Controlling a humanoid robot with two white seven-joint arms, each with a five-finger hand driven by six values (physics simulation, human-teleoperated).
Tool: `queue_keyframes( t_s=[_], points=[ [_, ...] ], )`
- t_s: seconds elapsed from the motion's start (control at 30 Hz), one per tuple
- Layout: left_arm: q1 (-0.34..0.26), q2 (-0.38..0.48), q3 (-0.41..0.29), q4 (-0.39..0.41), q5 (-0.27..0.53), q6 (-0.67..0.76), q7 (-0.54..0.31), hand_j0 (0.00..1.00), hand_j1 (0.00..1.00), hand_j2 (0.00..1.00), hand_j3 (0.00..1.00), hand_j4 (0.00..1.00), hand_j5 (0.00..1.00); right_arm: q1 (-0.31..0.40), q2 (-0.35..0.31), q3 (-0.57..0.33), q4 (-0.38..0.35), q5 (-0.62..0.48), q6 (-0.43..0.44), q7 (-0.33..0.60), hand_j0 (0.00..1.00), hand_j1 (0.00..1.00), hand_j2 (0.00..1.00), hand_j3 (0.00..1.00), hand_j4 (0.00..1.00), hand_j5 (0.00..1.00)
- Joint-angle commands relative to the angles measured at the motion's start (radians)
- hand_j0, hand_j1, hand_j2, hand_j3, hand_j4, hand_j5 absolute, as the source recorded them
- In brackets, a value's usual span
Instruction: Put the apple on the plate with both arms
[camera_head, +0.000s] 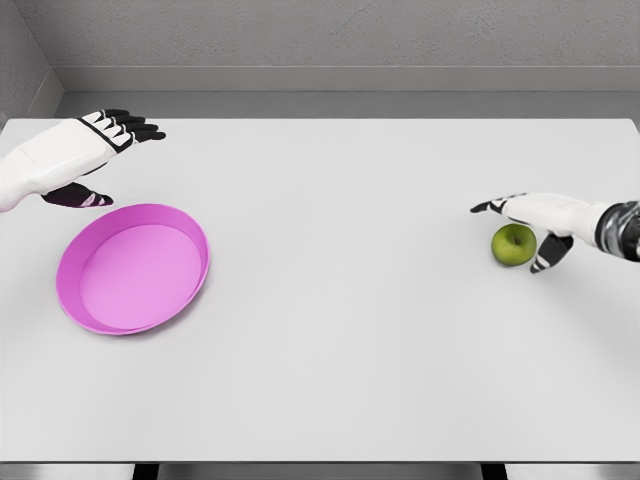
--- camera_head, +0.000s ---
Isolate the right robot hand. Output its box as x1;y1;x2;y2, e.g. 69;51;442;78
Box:
469;192;596;275

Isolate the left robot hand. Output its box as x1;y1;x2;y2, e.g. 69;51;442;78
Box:
20;108;167;209

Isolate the green apple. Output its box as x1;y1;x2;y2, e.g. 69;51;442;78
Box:
490;223;538;268

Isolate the pink round plate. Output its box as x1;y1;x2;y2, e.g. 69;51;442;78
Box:
55;202;211;337

